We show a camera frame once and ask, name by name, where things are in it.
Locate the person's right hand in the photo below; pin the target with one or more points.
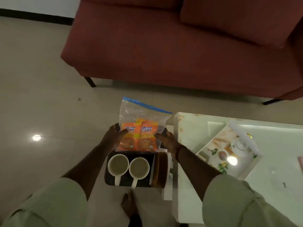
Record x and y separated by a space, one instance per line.
169 144

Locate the person's left hand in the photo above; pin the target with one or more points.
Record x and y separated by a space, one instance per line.
113 138

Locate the brown wooden napkin holder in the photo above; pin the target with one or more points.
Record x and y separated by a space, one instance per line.
162 170

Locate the white floral mug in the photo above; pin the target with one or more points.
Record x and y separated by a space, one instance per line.
118 165
139 168

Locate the white paper napkins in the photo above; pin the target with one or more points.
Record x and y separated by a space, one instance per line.
153 167

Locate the clear zip bag blue seal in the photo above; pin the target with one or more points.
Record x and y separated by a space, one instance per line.
142 111

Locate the white floral tray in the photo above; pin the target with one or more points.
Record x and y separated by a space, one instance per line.
220 144

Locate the person's left forearm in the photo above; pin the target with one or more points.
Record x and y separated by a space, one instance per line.
92 167

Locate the person's right forearm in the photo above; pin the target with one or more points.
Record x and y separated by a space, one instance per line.
196 172

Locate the person's left foot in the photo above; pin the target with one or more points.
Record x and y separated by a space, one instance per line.
129 203

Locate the black textured stool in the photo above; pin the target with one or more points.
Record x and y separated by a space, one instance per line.
125 180

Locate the black trousers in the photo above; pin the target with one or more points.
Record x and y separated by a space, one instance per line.
135 222

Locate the red fabric sofa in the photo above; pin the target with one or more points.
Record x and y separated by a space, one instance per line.
142 44

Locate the pink rectangular case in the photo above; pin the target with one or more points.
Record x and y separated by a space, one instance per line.
300 164

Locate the small red sofa cushion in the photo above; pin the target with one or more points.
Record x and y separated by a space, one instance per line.
132 2

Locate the large red sofa cushion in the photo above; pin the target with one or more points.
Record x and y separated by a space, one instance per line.
236 18

